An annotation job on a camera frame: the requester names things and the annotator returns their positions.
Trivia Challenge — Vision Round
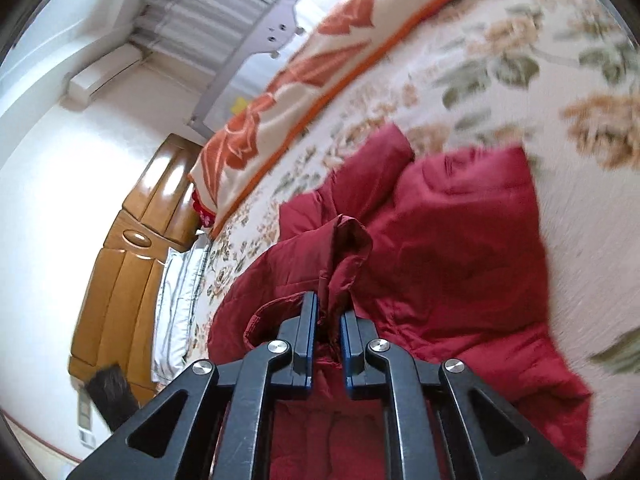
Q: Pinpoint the grey bed guard rail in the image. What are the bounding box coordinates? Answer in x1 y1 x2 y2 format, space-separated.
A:
189 0 317 139

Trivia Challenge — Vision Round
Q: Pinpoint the grey striped curtain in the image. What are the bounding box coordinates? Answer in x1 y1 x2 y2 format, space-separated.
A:
129 0 276 75

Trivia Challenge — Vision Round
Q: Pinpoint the red quilted puffer jacket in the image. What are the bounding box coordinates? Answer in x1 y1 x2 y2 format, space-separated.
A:
208 125 590 479

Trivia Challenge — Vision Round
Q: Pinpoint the white wall air conditioner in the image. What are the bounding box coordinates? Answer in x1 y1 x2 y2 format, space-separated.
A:
67 44 143 106

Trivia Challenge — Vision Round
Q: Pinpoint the orange floral folded blanket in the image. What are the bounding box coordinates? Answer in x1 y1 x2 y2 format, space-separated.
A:
190 0 451 236

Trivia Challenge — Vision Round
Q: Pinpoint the wall socket panel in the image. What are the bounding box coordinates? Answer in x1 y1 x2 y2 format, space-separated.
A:
77 388 96 450

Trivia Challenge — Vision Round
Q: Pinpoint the wooden headboard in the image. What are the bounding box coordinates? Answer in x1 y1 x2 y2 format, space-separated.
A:
68 133 201 404

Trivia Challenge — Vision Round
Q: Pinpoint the red patterned pillow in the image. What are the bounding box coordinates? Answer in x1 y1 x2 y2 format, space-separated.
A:
191 188 216 229

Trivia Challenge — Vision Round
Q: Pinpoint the grey striped pillow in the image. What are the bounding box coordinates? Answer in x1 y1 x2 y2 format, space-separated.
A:
151 233 210 386

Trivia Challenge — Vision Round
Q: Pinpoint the cream floral bed blanket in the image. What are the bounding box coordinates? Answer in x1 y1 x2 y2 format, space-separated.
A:
188 0 639 479

